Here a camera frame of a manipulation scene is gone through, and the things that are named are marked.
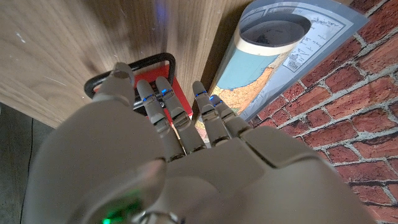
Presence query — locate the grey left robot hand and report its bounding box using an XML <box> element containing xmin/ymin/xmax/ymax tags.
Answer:
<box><xmin>23</xmin><ymin>61</ymin><xmax>377</xmax><ymax>224</ymax></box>

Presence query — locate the rolled colourful map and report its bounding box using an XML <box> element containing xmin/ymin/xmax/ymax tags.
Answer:
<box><xmin>194</xmin><ymin>0</ymin><xmax>371</xmax><ymax>141</ymax></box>

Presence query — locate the red brick printed backdrop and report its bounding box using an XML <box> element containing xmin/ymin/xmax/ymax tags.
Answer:
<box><xmin>248</xmin><ymin>0</ymin><xmax>398</xmax><ymax>224</ymax></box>

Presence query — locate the thin black cable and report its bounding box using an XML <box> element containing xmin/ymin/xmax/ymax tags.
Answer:
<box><xmin>19</xmin><ymin>118</ymin><xmax>34</xmax><ymax>224</ymax></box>

